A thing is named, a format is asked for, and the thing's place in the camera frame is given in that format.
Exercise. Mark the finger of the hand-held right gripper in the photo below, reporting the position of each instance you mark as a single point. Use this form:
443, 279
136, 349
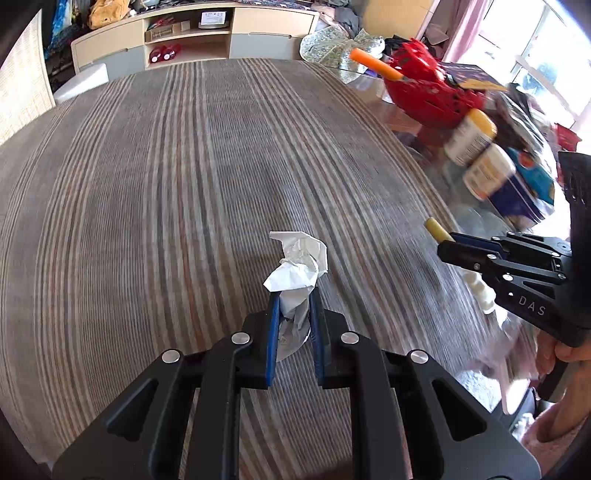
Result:
475, 261
531, 245

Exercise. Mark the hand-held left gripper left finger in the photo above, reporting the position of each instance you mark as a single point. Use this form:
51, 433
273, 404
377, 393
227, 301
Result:
274, 341

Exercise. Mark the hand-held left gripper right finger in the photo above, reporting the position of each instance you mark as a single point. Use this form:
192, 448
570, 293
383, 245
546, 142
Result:
316, 341

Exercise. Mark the yellow candy wrapper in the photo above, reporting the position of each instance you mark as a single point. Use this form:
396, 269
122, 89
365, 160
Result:
436, 228

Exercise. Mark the white printed wrapper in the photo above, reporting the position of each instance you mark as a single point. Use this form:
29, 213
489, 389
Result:
295, 277

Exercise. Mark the person's right hand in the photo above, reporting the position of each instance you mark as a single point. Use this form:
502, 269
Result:
572, 354

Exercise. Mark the blue cookie tin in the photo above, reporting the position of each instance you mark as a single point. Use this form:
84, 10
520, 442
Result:
526, 194

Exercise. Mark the short white yellow-lid bottle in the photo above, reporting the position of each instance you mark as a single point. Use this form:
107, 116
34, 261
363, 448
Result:
489, 173

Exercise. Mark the red snack bag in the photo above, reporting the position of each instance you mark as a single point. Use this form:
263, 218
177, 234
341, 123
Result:
567, 138

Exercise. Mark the tall white yellow-lid bottle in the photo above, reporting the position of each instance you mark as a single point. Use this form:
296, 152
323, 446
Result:
468, 138

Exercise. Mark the clear plastic bags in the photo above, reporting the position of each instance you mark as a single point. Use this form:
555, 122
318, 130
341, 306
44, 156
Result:
521, 115

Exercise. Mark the pink fuzzy clothing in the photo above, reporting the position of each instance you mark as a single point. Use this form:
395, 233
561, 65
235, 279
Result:
554, 434

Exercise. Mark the plaid tablecloth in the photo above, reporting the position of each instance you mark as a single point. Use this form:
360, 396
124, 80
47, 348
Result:
161, 207

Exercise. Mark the red plastic basket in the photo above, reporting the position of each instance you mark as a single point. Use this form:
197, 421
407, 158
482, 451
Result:
425, 92

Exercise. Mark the dark flat box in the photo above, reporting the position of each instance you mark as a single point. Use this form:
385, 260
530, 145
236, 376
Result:
471, 76

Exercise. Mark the window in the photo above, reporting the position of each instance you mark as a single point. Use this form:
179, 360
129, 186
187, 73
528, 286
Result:
535, 50

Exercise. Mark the pink curtain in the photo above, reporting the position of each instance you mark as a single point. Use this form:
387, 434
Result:
455, 23

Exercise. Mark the floral cloth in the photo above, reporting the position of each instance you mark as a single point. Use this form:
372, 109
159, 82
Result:
337, 50

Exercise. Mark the beige standing air conditioner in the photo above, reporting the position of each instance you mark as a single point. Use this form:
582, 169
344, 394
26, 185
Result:
397, 11

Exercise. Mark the grey clothes pile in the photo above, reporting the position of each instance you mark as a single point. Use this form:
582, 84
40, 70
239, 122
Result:
341, 21

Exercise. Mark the wooden television cabinet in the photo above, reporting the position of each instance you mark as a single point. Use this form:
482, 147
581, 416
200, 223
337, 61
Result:
263, 39

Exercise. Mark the red items in cabinet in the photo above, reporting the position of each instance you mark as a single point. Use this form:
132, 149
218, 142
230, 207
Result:
165, 53

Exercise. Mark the white round stool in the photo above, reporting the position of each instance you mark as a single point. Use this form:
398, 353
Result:
81, 83

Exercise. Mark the dark patterned cloth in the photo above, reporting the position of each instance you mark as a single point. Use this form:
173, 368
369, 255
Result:
277, 3

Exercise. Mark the white box in cabinet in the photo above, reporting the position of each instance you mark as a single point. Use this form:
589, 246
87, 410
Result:
214, 19

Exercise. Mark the cardboard box in cabinet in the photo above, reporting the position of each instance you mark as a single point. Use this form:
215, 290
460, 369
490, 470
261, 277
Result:
159, 33

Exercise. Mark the woven beige panel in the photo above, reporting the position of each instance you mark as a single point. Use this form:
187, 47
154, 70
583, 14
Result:
25, 83

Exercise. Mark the yellow bag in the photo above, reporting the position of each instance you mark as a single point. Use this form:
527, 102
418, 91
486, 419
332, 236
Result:
108, 13

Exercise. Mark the blue hanging bag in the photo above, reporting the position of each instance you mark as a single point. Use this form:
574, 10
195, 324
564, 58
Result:
57, 23

